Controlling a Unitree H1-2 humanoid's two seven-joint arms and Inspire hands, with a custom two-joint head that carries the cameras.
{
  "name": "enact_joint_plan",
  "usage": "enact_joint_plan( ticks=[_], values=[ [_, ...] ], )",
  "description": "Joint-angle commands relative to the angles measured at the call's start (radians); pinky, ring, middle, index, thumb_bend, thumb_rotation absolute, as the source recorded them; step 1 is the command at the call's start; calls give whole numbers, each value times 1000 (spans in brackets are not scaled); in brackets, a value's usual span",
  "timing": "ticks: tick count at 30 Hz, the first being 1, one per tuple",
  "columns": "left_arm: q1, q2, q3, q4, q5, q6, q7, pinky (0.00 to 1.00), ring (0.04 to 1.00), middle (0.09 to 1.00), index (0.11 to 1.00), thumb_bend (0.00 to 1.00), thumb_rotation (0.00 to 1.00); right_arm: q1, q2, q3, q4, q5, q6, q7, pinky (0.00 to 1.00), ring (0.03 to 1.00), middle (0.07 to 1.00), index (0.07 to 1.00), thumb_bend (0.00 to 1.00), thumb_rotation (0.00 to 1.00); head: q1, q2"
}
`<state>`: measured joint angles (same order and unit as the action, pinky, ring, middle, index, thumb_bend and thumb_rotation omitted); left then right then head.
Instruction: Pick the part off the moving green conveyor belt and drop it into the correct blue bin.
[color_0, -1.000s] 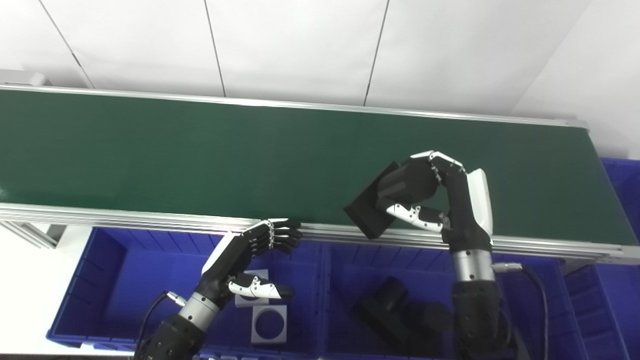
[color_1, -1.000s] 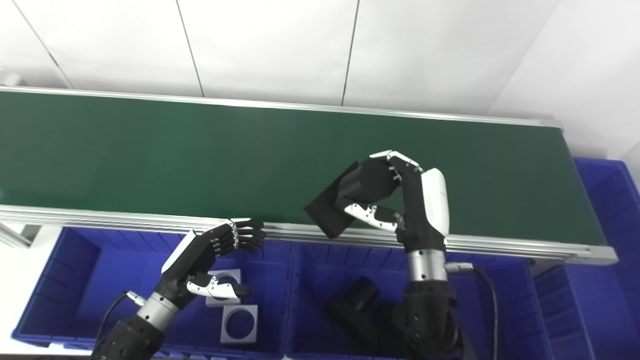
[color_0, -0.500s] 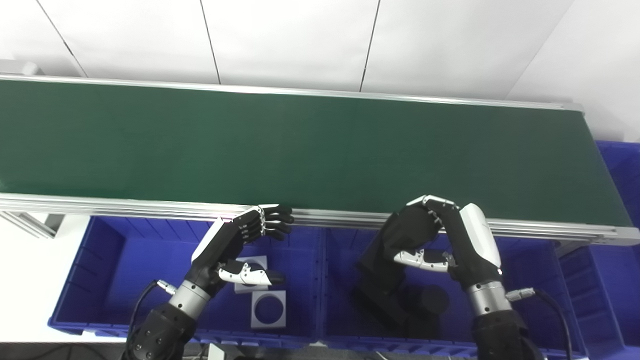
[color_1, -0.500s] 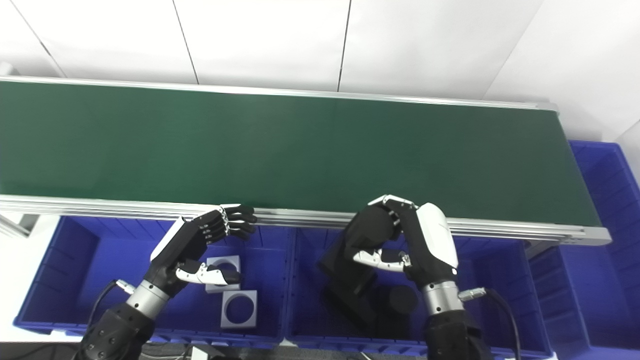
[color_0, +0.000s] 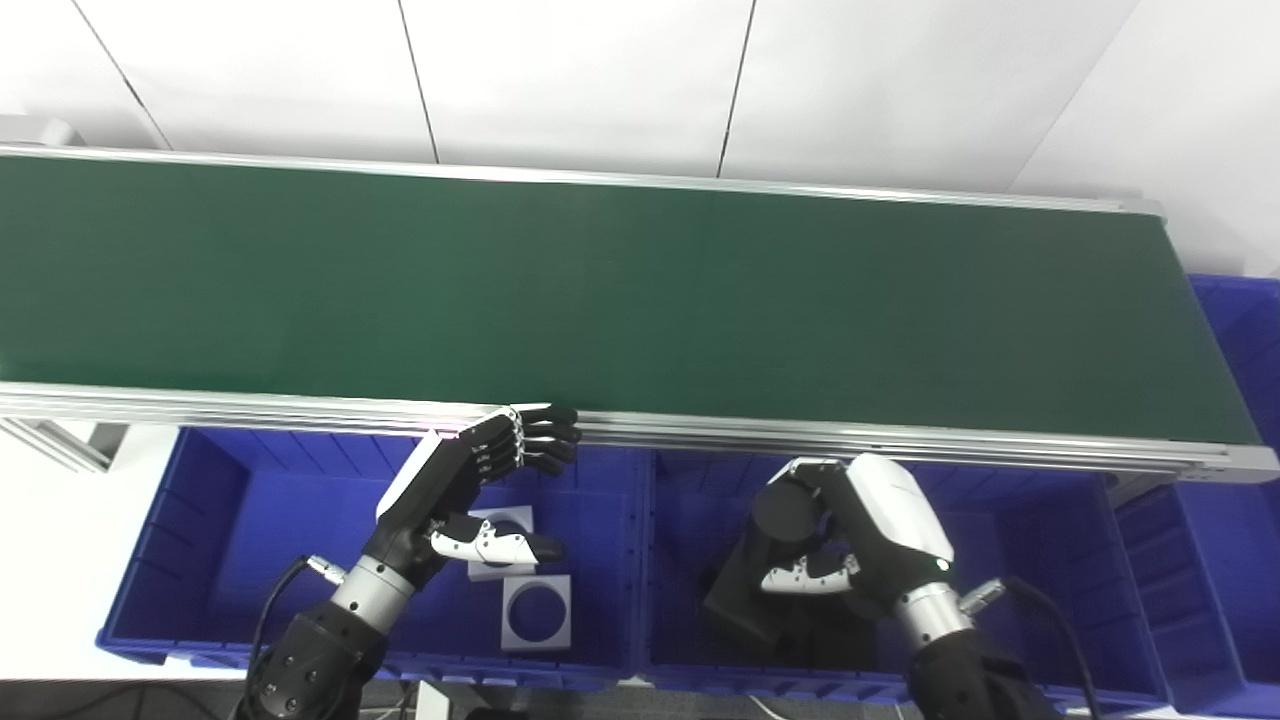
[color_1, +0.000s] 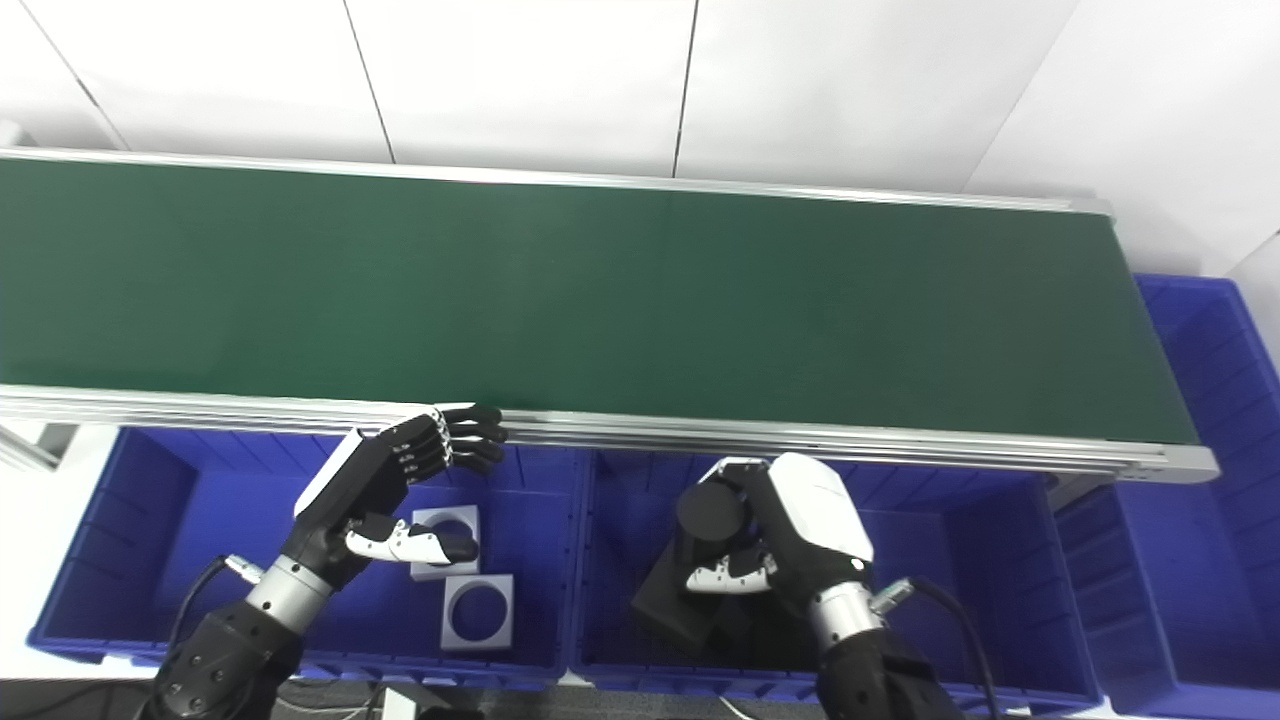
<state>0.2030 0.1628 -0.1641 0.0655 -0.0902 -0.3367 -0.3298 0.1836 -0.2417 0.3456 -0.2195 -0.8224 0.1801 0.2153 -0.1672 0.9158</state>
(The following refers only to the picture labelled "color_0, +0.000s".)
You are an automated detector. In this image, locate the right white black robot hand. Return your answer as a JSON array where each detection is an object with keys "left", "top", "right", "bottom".
[{"left": 760, "top": 453, "right": 956, "bottom": 613}]

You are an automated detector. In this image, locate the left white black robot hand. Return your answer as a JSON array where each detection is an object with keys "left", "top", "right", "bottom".
[{"left": 362, "top": 404, "right": 583, "bottom": 591}]

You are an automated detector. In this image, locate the black block with cylinder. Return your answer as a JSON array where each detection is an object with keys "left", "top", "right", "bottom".
[{"left": 703, "top": 478, "right": 861, "bottom": 646}]

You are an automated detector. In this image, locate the blue plastic bin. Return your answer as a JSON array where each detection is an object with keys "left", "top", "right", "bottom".
[
  {"left": 97, "top": 428, "right": 651, "bottom": 691},
  {"left": 1115, "top": 275, "right": 1280, "bottom": 716},
  {"left": 635, "top": 448, "right": 1171, "bottom": 713}
]

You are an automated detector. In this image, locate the green conveyor belt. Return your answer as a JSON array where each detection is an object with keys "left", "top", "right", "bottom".
[{"left": 0, "top": 143, "right": 1280, "bottom": 486}]

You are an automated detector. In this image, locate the aluminium conveyor support leg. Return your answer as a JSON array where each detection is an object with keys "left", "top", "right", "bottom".
[{"left": 0, "top": 418, "right": 131, "bottom": 473}]

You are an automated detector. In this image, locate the grey square plate with hole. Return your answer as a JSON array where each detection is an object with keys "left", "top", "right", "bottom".
[
  {"left": 500, "top": 574, "right": 573, "bottom": 653},
  {"left": 466, "top": 505, "right": 536, "bottom": 581}
]

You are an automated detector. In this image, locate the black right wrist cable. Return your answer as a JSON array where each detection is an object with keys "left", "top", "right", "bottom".
[{"left": 960, "top": 577, "right": 1101, "bottom": 720}]

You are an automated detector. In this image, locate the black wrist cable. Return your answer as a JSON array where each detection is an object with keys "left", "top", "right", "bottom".
[
  {"left": 960, "top": 577, "right": 1101, "bottom": 720},
  {"left": 235, "top": 555, "right": 348, "bottom": 720}
]

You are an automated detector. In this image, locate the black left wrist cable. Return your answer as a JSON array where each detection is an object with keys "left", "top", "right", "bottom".
[{"left": 235, "top": 555, "right": 348, "bottom": 720}]

